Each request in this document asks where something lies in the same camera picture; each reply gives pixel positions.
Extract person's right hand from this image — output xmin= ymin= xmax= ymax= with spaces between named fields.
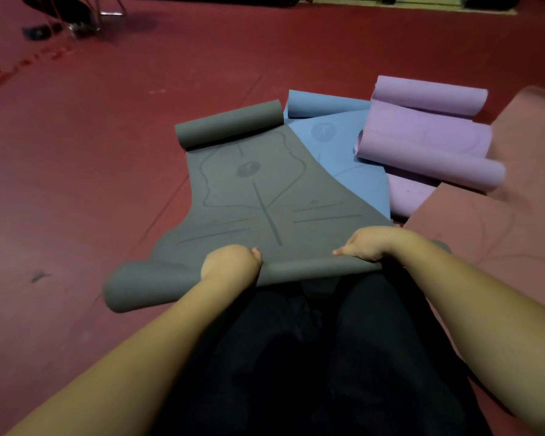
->
xmin=333 ymin=226 xmax=400 ymax=263

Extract person's left hand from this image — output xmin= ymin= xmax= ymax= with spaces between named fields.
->
xmin=201 ymin=244 xmax=263 ymax=288

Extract grey yoga mat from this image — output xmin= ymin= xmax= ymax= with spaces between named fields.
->
xmin=103 ymin=100 xmax=451 ymax=314

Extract person's left forearm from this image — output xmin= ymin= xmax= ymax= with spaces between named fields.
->
xmin=7 ymin=279 xmax=255 ymax=436

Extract person's right forearm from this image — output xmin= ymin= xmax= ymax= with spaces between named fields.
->
xmin=384 ymin=228 xmax=545 ymax=436

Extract blue yoga mat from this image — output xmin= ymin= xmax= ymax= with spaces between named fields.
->
xmin=283 ymin=90 xmax=392 ymax=220

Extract person's black trousers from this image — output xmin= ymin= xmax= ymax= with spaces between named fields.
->
xmin=150 ymin=261 xmax=493 ymax=436

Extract purple yoga mat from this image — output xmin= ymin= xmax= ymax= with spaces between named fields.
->
xmin=354 ymin=75 xmax=506 ymax=219

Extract red yoga mat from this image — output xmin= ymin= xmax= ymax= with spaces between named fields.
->
xmin=404 ymin=86 xmax=545 ymax=436

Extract black chair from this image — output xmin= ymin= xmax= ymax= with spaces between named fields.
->
xmin=19 ymin=0 xmax=128 ymax=32

